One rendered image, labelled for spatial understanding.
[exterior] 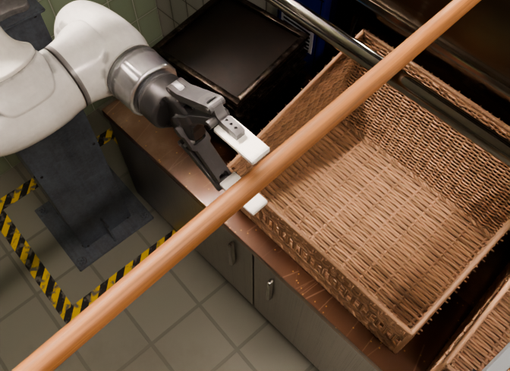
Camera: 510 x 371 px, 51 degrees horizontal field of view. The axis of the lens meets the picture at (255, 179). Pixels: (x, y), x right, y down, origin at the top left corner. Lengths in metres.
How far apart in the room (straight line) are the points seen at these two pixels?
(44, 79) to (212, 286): 1.26
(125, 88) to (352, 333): 0.77
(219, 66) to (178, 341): 0.95
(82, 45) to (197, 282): 1.24
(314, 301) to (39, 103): 0.78
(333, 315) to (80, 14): 0.83
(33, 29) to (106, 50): 0.51
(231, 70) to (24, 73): 0.67
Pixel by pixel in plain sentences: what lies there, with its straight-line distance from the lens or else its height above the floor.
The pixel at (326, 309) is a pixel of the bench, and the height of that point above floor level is 0.58.
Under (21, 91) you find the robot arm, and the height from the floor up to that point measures 1.25.
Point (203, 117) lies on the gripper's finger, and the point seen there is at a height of 1.26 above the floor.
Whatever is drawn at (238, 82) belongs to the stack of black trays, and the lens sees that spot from 1.31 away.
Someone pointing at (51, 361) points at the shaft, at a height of 1.20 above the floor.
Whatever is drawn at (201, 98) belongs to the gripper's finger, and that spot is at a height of 1.28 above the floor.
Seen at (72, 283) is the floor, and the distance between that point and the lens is 2.01.
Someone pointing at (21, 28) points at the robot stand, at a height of 0.97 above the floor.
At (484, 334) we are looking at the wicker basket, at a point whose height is 0.59.
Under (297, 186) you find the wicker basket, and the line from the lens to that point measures 1.40.
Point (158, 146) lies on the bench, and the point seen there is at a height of 0.58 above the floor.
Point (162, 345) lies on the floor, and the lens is 1.87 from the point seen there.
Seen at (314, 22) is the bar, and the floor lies 1.17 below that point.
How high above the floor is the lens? 1.80
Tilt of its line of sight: 60 degrees down
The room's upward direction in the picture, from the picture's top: straight up
